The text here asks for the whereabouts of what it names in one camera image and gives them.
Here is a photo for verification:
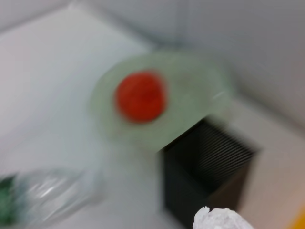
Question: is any orange fruit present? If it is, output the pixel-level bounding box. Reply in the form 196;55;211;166
114;70;167;125

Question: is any white paper ball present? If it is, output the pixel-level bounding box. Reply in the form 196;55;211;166
192;206;255;229

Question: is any clear green-label water bottle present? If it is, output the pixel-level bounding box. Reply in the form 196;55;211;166
0;168;101;227

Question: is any pale green glass fruit bowl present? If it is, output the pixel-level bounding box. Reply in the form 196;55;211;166
89;53;233;150

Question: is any black mesh pen holder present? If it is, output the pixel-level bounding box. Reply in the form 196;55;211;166
158;118;260;227

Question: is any yellow plastic storage bin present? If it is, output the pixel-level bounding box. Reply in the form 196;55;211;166
287;205;305;229

